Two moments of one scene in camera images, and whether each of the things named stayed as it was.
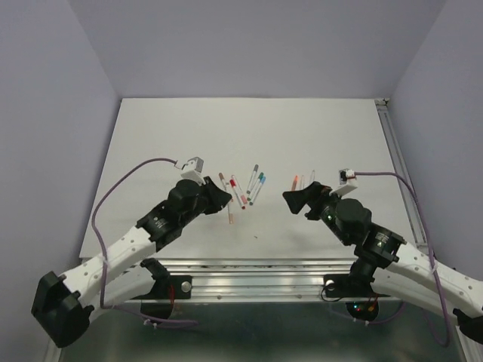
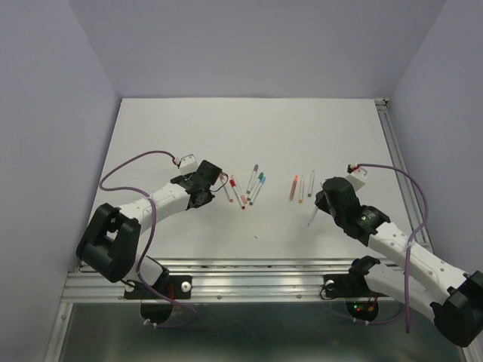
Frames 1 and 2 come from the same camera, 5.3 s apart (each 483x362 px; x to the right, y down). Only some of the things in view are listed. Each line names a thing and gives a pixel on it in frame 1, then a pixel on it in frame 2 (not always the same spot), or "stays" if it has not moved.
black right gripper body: (321, 194) to (321, 202)
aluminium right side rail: (398, 165) stays
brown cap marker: (223, 181) stays
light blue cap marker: (257, 191) stays
